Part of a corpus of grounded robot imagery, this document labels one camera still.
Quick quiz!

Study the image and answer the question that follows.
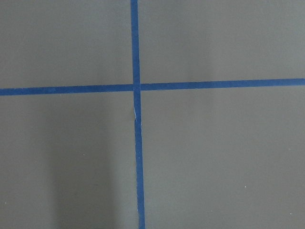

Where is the blue tape line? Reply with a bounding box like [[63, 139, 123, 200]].
[[0, 78, 305, 97], [130, 0, 146, 229]]

